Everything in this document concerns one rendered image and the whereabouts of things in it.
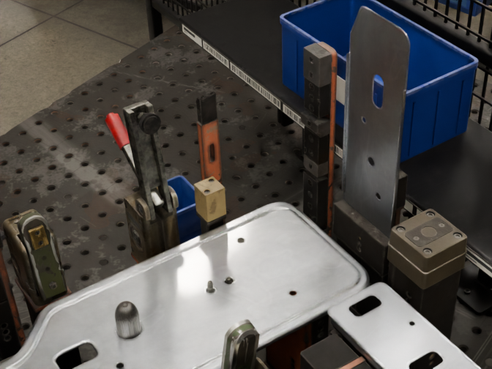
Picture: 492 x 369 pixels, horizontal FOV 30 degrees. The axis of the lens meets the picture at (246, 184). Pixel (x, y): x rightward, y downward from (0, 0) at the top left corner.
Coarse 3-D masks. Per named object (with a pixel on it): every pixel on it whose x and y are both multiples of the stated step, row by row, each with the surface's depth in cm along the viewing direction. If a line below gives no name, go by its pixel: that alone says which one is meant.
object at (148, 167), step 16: (128, 112) 122; (144, 112) 124; (128, 128) 125; (144, 128) 121; (144, 144) 126; (144, 160) 128; (160, 160) 128; (144, 176) 127; (160, 176) 129; (144, 192) 129; (160, 192) 132
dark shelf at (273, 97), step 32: (256, 0) 185; (288, 0) 184; (192, 32) 177; (224, 32) 175; (256, 32) 175; (224, 64) 171; (256, 64) 166; (288, 96) 157; (480, 128) 148; (416, 160) 142; (448, 160) 142; (480, 160) 142; (416, 192) 136; (448, 192) 136; (480, 192) 136; (480, 224) 130; (480, 256) 126
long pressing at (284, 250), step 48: (192, 240) 134; (288, 240) 133; (96, 288) 127; (144, 288) 127; (192, 288) 127; (240, 288) 126; (288, 288) 126; (336, 288) 126; (48, 336) 121; (96, 336) 120; (144, 336) 120; (192, 336) 120
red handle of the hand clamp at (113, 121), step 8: (112, 120) 133; (120, 120) 134; (112, 128) 133; (120, 128) 133; (120, 136) 133; (120, 144) 133; (128, 144) 133; (128, 152) 133; (128, 160) 133; (136, 176) 133; (152, 192) 131; (152, 200) 131; (160, 200) 131
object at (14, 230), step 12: (12, 228) 127; (12, 240) 126; (12, 252) 130; (24, 252) 124; (24, 264) 126; (60, 264) 129; (24, 276) 129; (24, 288) 133; (36, 300) 130; (48, 300) 131; (36, 312) 131; (60, 360) 139; (72, 360) 141
